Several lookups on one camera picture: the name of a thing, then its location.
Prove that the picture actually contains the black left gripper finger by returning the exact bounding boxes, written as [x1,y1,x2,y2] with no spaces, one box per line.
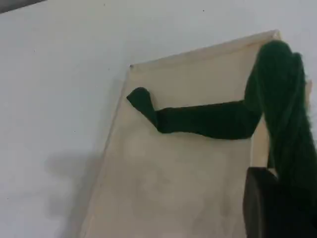
[242,167,317,238]

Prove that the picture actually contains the white canvas bag green handles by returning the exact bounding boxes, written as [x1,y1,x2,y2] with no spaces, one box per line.
[79,29,317,238]

